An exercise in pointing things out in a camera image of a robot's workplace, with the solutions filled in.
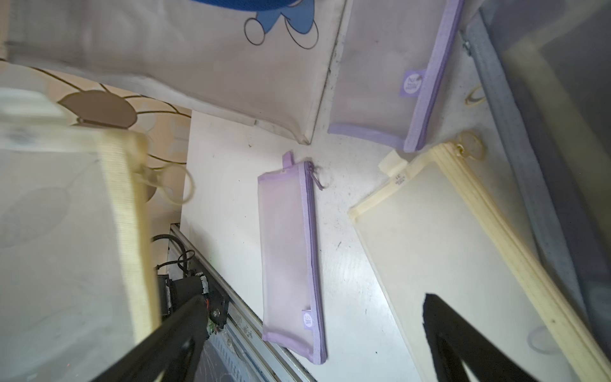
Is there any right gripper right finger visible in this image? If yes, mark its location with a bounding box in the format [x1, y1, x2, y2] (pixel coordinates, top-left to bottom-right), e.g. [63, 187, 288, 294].
[423, 294, 534, 381]

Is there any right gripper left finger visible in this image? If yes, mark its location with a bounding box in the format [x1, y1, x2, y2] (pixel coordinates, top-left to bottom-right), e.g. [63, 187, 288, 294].
[94, 295, 209, 381]

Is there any purple mesh pouch cream trim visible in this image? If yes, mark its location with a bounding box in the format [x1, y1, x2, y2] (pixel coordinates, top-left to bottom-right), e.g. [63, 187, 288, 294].
[1, 88, 162, 381]

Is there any cream mesh pencil pouch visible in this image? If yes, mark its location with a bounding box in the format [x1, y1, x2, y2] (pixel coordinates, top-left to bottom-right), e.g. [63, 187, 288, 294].
[348, 135, 610, 381]

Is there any small purple mesh pouch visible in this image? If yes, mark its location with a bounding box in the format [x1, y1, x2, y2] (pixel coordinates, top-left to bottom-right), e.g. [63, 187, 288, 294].
[258, 151, 327, 364]

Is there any purple mesh pencil pouch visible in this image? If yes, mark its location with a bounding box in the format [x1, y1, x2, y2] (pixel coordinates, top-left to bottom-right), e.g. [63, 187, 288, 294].
[328, 0, 464, 153]

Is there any white canvas tote bag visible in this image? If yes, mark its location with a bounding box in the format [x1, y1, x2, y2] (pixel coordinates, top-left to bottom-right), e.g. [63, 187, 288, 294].
[1, 1, 345, 145]

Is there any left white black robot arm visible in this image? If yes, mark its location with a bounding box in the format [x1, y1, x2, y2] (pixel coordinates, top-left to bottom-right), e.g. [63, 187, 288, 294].
[151, 234, 230, 334]

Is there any grey mesh pencil pouch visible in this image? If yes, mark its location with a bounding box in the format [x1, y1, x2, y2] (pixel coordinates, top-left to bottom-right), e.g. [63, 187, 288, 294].
[461, 1, 610, 353]

